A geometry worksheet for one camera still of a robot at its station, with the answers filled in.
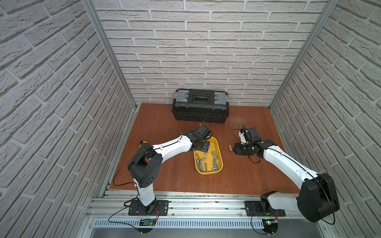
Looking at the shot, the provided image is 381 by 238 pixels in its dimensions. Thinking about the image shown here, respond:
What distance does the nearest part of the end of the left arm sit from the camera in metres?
0.65

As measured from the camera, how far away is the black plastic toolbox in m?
0.99

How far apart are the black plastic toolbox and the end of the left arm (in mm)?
263
